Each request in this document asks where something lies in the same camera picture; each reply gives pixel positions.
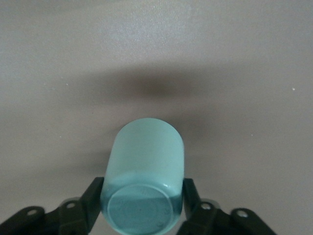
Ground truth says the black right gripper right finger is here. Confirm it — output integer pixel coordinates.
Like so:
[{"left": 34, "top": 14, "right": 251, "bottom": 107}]
[{"left": 177, "top": 178, "right": 277, "bottom": 235}]

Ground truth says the mint green plastic cup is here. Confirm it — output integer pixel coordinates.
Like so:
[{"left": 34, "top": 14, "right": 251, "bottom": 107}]
[{"left": 99, "top": 117, "right": 184, "bottom": 235}]

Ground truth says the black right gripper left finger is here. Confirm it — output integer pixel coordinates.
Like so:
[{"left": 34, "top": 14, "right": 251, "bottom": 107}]
[{"left": 0, "top": 177, "right": 105, "bottom": 235}]

